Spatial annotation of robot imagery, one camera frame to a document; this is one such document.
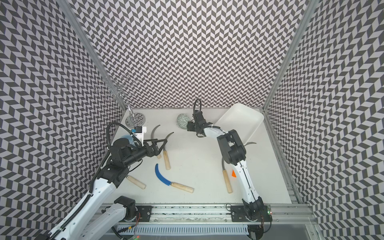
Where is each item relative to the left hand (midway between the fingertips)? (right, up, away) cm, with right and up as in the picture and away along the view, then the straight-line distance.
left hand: (162, 142), depth 73 cm
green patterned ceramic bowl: (+5, +11, +36) cm, 38 cm away
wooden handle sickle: (+34, -22, +12) cm, 42 cm away
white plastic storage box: (+51, +10, +30) cm, 60 cm away
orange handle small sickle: (+38, -20, +14) cm, 46 cm away
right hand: (+12, +6, +34) cm, 37 cm away
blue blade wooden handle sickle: (+7, -25, +8) cm, 28 cm away
